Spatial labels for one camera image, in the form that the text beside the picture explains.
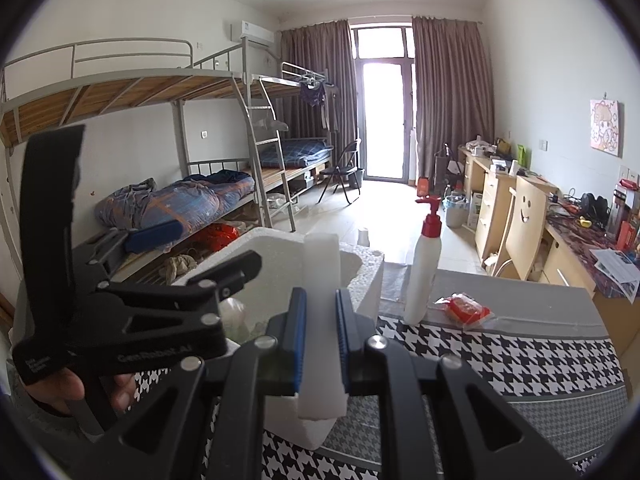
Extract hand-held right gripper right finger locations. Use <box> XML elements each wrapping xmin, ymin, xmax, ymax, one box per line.
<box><xmin>335</xmin><ymin>287</ymin><xmax>585</xmax><ymax>480</ymax></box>

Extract group of toiletry bottles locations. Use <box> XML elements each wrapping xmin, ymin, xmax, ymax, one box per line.
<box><xmin>614</xmin><ymin>180</ymin><xmax>640</xmax><ymax>262</ymax></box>

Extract black headphones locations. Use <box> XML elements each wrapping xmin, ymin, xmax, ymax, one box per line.
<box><xmin>579</xmin><ymin>192</ymin><xmax>609</xmax><ymax>221</ymax></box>

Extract blue mattress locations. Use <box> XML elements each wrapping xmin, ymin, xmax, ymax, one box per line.
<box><xmin>258</xmin><ymin>138</ymin><xmax>334</xmax><ymax>169</ymax></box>

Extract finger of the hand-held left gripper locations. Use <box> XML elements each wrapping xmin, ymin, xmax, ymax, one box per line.
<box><xmin>74</xmin><ymin>220</ymin><xmax>184</xmax><ymax>282</ymax></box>
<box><xmin>106</xmin><ymin>250</ymin><xmax>264</xmax><ymax>317</ymax></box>

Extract white foam strip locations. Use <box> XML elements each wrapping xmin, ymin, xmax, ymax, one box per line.
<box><xmin>297</xmin><ymin>232</ymin><xmax>349</xmax><ymax>421</ymax></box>

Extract steel thermos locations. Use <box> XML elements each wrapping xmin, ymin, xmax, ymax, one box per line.
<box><xmin>607</xmin><ymin>194</ymin><xmax>626</xmax><ymax>241</ymax></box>

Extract cartoon wall picture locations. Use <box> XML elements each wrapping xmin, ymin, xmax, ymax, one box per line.
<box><xmin>589</xmin><ymin>98</ymin><xmax>621</xmax><ymax>159</ymax></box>

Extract glass balcony door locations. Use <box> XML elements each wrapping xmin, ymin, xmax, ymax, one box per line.
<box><xmin>349</xmin><ymin>22</ymin><xmax>419</xmax><ymax>181</ymax></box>

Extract brown curtain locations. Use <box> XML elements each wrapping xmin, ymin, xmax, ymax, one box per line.
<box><xmin>412</xmin><ymin>15</ymin><xmax>496</xmax><ymax>186</ymax></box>
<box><xmin>279</xmin><ymin>19</ymin><xmax>356</xmax><ymax>166</ymax></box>

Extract grey bucket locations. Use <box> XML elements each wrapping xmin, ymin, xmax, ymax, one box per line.
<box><xmin>443</xmin><ymin>194</ymin><xmax>469</xmax><ymax>229</ymax></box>

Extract black bag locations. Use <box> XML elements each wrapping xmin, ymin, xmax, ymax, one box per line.
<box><xmin>433</xmin><ymin>143</ymin><xmax>464</xmax><ymax>191</ymax></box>

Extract person's left hand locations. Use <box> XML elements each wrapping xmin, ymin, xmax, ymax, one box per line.
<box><xmin>24</xmin><ymin>366</ymin><xmax>139</xmax><ymax>416</ymax></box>

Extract white lotion pump bottle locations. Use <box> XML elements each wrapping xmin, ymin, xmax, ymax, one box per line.
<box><xmin>402</xmin><ymin>194</ymin><xmax>444</xmax><ymax>326</ymax></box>

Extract white air conditioner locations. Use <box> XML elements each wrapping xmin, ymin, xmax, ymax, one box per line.
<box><xmin>229</xmin><ymin>19</ymin><xmax>275</xmax><ymax>50</ymax></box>

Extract printed papers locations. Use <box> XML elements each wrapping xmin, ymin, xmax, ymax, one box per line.
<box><xmin>589</xmin><ymin>248</ymin><xmax>640</xmax><ymax>304</ymax></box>

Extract wooden chair with smiley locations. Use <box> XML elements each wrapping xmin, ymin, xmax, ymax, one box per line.
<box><xmin>492</xmin><ymin>174</ymin><xmax>549</xmax><ymax>281</ymax></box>

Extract beige cloth bundle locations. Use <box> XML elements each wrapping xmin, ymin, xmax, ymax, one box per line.
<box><xmin>159</xmin><ymin>254</ymin><xmax>199</xmax><ymax>286</ymax></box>

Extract black folding chair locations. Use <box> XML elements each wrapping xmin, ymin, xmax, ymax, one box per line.
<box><xmin>317</xmin><ymin>138</ymin><xmax>364</xmax><ymax>205</ymax></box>

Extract houndstooth tablecloth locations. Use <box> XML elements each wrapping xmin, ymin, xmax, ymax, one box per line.
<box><xmin>200</xmin><ymin>267</ymin><xmax>629</xmax><ymax>480</ymax></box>

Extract red snack packet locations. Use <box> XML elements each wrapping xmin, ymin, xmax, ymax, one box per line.
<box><xmin>433</xmin><ymin>293</ymin><xmax>494</xmax><ymax>330</ymax></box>

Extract metal bunk bed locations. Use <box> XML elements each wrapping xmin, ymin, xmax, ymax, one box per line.
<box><xmin>250</xmin><ymin>61</ymin><xmax>341</xmax><ymax>201</ymax></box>
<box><xmin>0</xmin><ymin>37</ymin><xmax>281</xmax><ymax>286</ymax></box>

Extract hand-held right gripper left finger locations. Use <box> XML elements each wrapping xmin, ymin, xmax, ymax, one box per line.
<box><xmin>82</xmin><ymin>287</ymin><xmax>308</xmax><ymax>480</ymax></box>

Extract hanging dark clothes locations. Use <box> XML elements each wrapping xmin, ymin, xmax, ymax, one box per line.
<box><xmin>298</xmin><ymin>82</ymin><xmax>329</xmax><ymax>109</ymax></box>

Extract white plastic bag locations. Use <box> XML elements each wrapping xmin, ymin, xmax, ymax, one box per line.
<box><xmin>219</xmin><ymin>297</ymin><xmax>249</xmax><ymax>331</ymax></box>

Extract red plastic bag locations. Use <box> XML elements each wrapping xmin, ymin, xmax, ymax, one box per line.
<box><xmin>192</xmin><ymin>223</ymin><xmax>240</xmax><ymax>256</ymax></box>

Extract blue plaid quilt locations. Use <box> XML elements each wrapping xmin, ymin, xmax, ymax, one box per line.
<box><xmin>94</xmin><ymin>169</ymin><xmax>256</xmax><ymax>234</ymax></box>

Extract white foam box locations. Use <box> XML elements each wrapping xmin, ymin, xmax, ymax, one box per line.
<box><xmin>172</xmin><ymin>226</ymin><xmax>386</xmax><ymax>451</ymax></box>

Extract wooden desk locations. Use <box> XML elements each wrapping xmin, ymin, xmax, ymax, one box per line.
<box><xmin>458</xmin><ymin>147</ymin><xmax>640</xmax><ymax>357</ymax></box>

